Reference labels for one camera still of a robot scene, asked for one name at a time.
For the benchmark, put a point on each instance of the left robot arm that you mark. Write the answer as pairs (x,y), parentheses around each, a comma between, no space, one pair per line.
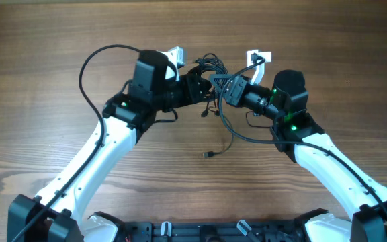
(55,213)

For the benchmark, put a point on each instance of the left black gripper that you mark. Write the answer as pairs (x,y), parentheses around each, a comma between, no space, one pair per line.
(189,90)

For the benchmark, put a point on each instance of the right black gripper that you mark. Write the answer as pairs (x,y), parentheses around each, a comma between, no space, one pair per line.
(234,93)

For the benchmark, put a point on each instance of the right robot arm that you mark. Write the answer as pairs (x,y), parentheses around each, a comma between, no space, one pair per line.
(295,133)

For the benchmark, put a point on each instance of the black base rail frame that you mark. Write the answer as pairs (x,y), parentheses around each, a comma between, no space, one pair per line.
(244,230)

